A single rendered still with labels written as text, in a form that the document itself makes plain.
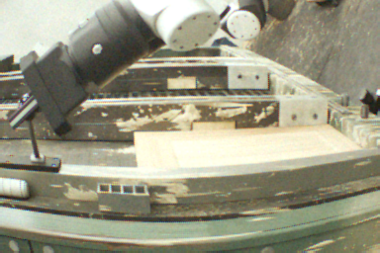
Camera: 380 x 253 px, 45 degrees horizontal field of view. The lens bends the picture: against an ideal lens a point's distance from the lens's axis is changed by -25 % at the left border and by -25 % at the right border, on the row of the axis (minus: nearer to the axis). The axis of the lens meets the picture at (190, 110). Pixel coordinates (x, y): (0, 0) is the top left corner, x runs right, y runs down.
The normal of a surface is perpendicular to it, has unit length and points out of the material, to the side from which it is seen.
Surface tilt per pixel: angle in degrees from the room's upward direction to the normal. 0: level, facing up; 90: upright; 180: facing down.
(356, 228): 90
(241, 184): 90
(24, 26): 90
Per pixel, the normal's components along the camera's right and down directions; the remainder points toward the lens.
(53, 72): 0.11, 0.18
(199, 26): 0.49, 0.73
